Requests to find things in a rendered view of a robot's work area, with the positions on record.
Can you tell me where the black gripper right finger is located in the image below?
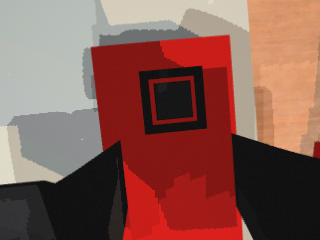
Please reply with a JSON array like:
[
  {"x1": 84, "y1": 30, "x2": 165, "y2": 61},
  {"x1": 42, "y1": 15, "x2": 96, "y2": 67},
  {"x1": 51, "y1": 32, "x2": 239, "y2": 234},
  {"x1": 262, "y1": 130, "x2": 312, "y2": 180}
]
[{"x1": 232, "y1": 133, "x2": 320, "y2": 240}]

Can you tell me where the red rectangular block with black square window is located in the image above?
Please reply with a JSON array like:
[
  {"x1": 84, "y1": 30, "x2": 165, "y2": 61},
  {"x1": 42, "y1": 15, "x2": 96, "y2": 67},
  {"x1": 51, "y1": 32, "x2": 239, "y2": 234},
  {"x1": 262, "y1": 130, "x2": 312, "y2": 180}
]
[{"x1": 90, "y1": 34, "x2": 243, "y2": 240}]

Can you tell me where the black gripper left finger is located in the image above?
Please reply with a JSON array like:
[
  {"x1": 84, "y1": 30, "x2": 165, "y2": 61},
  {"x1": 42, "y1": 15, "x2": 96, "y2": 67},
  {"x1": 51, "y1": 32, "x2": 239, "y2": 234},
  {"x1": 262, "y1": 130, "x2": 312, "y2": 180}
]
[{"x1": 0, "y1": 140, "x2": 128, "y2": 240}]

